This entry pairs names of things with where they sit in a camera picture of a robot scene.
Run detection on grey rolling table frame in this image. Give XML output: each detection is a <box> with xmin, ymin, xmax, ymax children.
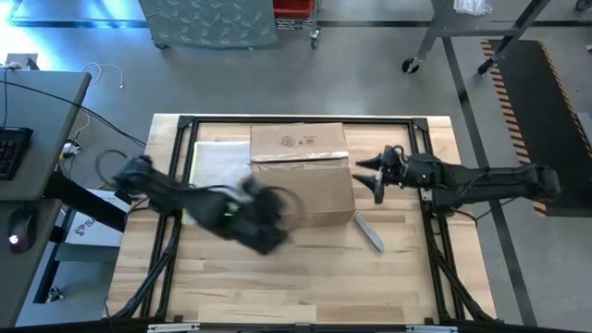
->
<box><xmin>401</xmin><ymin>0</ymin><xmax>554</xmax><ymax>76</ymax></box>

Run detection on grey desk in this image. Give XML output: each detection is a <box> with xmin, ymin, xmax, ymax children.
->
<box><xmin>0</xmin><ymin>68</ymin><xmax>93</xmax><ymax>325</ymax></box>

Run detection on black hazard-striped floor mat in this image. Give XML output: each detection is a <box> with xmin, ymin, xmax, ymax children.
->
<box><xmin>480</xmin><ymin>39</ymin><xmax>592</xmax><ymax>218</ymax></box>

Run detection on silver utility knife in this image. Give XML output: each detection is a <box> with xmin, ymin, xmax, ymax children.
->
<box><xmin>353</xmin><ymin>211</ymin><xmax>386</xmax><ymax>254</ymax></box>

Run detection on black desk cable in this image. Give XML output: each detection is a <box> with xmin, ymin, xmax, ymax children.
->
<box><xmin>0</xmin><ymin>79</ymin><xmax>147</xmax><ymax>148</ymax></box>

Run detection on black aluminium table frame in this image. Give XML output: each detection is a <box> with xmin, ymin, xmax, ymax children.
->
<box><xmin>110</xmin><ymin>113</ymin><xmax>499</xmax><ymax>325</ymax></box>

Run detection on clear pouch with green edge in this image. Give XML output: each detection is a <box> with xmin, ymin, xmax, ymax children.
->
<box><xmin>182</xmin><ymin>141</ymin><xmax>253</xmax><ymax>226</ymax></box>

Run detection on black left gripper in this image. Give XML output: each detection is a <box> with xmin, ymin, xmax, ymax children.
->
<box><xmin>230</xmin><ymin>178</ymin><xmax>306</xmax><ymax>255</ymax></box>

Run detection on black keyboard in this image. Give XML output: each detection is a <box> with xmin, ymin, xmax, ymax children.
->
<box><xmin>0</xmin><ymin>125</ymin><xmax>34</xmax><ymax>181</ymax></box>

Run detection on brown cardboard box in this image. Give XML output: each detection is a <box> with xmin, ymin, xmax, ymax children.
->
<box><xmin>249</xmin><ymin>121</ymin><xmax>356</xmax><ymax>229</ymax></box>

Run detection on black desk leg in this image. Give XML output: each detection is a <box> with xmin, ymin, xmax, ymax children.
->
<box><xmin>43</xmin><ymin>170</ymin><xmax>129</xmax><ymax>232</ymax></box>

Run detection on white plastic bag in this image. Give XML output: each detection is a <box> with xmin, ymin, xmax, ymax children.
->
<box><xmin>452</xmin><ymin>0</ymin><xmax>494</xmax><ymax>18</ymax></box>

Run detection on black computer mouse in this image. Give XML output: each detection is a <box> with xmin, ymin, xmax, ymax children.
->
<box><xmin>6</xmin><ymin>206</ymin><xmax>38</xmax><ymax>254</ymax></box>

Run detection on red wire shelf bins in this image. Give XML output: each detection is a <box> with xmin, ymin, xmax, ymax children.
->
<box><xmin>272</xmin><ymin>0</ymin><xmax>323</xmax><ymax>50</ymax></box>

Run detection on white printed box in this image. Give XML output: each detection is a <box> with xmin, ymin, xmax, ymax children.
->
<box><xmin>64</xmin><ymin>189</ymin><xmax>133</xmax><ymax>249</ymax></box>

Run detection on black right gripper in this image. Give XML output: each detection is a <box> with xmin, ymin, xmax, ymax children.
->
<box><xmin>351</xmin><ymin>145</ymin><xmax>440</xmax><ymax>204</ymax></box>

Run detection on white floor cable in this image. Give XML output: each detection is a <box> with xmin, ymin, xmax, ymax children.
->
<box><xmin>81</xmin><ymin>62</ymin><xmax>125</xmax><ymax>90</ymax></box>

